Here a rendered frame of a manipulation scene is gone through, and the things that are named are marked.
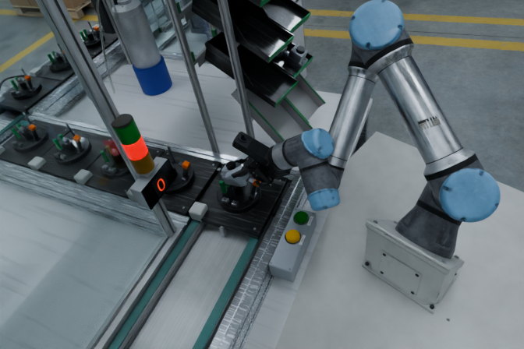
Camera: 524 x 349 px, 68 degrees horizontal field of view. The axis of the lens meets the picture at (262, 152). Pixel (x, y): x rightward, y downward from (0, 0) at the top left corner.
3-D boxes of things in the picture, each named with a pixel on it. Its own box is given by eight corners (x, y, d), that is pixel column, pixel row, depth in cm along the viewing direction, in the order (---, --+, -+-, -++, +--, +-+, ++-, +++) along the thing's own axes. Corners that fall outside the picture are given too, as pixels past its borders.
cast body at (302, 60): (306, 65, 135) (312, 50, 130) (299, 72, 133) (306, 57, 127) (285, 52, 137) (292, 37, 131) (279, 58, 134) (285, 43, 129)
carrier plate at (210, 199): (288, 181, 130) (288, 177, 129) (259, 240, 116) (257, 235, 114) (225, 167, 140) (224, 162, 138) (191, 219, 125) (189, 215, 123)
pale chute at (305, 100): (318, 107, 151) (326, 102, 147) (302, 127, 144) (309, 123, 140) (269, 51, 147) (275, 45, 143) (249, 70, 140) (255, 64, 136)
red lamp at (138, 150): (152, 148, 96) (145, 133, 93) (139, 162, 93) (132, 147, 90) (136, 144, 98) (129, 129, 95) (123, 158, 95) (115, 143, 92)
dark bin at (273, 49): (292, 41, 117) (299, 22, 111) (268, 63, 110) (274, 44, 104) (218, -7, 122) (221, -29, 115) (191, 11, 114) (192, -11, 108)
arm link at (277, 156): (277, 152, 97) (289, 131, 102) (265, 156, 101) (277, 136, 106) (295, 172, 100) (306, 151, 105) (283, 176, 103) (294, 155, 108)
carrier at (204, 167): (222, 166, 140) (214, 139, 132) (187, 217, 125) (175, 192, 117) (167, 153, 149) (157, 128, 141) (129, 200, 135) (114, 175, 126)
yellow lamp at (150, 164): (158, 162, 100) (152, 148, 96) (146, 176, 97) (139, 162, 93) (143, 158, 102) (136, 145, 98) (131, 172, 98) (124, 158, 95)
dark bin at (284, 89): (296, 86, 128) (303, 70, 122) (274, 108, 121) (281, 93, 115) (228, 40, 133) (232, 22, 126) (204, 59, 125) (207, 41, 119)
